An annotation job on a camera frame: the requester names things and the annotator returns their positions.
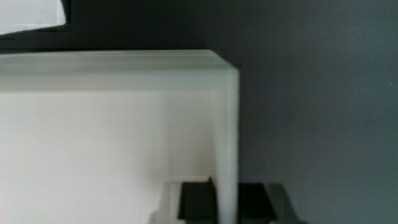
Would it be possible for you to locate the white plain drawer box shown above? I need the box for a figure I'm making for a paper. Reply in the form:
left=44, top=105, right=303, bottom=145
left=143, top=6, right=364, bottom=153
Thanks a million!
left=0, top=50, right=237, bottom=224

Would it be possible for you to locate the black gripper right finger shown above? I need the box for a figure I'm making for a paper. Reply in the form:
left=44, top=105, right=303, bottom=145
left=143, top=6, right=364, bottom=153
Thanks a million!
left=237, top=183, right=303, bottom=224

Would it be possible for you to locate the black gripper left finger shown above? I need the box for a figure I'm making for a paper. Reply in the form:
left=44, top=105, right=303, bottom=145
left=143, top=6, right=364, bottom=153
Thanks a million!
left=177, top=179, right=216, bottom=224

